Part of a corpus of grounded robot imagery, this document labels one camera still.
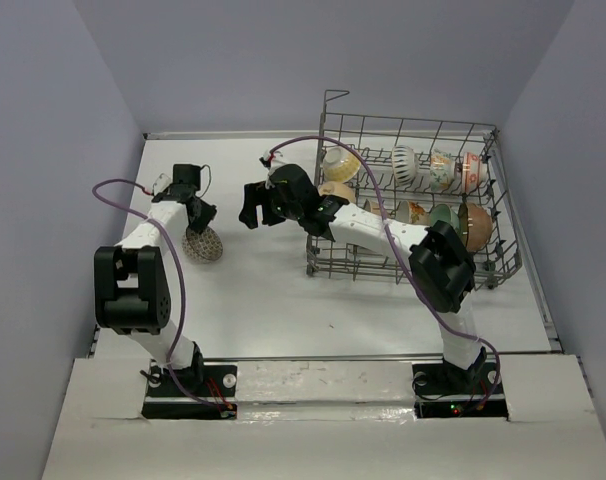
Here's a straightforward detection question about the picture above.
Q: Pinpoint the small patterned bowl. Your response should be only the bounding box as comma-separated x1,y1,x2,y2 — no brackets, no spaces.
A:
182,227,223,264

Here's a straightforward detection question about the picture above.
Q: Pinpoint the tan orange bowl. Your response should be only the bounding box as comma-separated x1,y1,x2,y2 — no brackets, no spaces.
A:
317,181,356,206

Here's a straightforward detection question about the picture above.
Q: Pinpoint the teal bowl with yellow centre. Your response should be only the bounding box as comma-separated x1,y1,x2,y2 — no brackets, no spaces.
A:
321,146,361,183

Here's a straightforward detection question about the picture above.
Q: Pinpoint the white bowl with patterned outside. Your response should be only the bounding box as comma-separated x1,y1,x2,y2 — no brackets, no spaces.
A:
391,145,418,186

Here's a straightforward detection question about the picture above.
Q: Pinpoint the plain white bowl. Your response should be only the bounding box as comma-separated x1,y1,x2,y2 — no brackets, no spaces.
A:
395,200,429,225

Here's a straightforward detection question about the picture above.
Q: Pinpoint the mint green bowl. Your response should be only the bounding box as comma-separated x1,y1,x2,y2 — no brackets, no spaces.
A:
429,204,460,233

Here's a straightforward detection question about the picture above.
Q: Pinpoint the leaf and flower pattern bowl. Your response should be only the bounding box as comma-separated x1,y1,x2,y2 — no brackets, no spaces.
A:
429,148,456,192

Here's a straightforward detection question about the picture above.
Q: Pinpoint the orange coral pattern bowl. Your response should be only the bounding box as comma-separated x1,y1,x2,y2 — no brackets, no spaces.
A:
461,152,489,194

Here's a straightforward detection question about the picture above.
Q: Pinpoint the brown glazed bowl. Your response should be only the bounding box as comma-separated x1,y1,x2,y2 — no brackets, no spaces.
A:
458,203,493,253

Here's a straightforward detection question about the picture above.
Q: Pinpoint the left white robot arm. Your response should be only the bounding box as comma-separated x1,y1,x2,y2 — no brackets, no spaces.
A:
92,164,216,402

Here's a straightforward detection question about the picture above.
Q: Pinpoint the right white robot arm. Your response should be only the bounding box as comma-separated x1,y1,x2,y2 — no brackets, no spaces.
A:
239,164,487,392

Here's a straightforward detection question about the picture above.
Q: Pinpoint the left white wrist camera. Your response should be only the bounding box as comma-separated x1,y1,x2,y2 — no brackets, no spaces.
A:
144,173,172,196

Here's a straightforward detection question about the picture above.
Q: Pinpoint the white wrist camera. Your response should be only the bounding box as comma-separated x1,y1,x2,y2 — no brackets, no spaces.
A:
259,150,287,189
144,173,172,196

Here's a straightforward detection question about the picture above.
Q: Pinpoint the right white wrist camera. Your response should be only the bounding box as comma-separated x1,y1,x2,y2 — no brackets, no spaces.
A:
259,150,287,189

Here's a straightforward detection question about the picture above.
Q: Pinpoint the grey wire dish rack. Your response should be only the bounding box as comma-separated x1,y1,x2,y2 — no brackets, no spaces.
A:
319,89,522,289

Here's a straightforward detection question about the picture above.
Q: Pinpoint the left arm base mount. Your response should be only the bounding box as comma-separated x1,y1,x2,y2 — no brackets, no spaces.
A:
140,361,238,421

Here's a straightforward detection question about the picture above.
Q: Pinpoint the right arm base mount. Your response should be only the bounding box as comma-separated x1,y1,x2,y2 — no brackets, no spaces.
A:
411,361,509,420

